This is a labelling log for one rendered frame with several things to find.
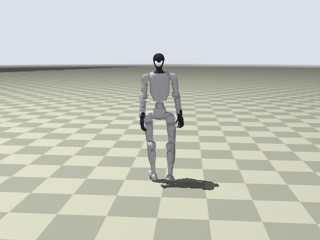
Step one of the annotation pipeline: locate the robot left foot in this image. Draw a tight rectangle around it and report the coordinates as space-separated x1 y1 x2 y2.
148 170 158 181

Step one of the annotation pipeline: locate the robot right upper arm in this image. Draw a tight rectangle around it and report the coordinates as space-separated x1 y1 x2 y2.
169 73 179 98

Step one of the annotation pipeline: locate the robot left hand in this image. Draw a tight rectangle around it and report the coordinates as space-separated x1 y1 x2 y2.
139 112 147 131

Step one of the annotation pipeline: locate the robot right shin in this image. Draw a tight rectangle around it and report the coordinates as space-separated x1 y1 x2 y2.
166 143 176 176

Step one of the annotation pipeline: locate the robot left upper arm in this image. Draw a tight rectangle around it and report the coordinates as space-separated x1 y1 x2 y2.
141 73 150 100

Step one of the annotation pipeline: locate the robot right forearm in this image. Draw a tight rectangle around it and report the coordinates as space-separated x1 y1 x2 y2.
174 92 183 114

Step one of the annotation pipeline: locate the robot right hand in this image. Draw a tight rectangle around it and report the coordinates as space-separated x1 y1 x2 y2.
175 110 184 128

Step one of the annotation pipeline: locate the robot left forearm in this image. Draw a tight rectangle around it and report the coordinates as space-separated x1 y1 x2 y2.
139 93 147 117

